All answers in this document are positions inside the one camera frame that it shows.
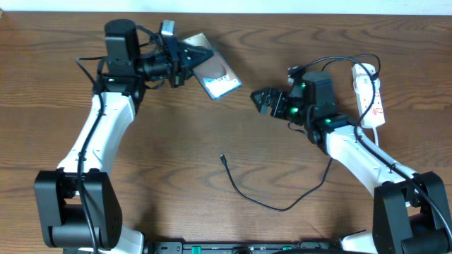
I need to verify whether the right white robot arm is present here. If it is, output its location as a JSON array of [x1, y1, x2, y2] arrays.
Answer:
[[251, 72, 451, 253]]

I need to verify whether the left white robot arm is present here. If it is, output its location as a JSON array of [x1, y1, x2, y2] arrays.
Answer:
[[34, 19, 213, 253]]

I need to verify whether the black USB charging cable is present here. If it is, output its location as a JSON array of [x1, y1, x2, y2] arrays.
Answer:
[[220, 53, 382, 212]]

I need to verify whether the white power strip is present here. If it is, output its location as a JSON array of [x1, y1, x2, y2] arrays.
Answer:
[[352, 63, 385, 128]]

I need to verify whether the bronze Galaxy smartphone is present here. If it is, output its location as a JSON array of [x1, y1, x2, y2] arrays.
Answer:
[[183, 33, 242, 99]]

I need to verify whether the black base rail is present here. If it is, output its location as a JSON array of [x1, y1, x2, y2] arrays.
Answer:
[[142, 240, 340, 254]]

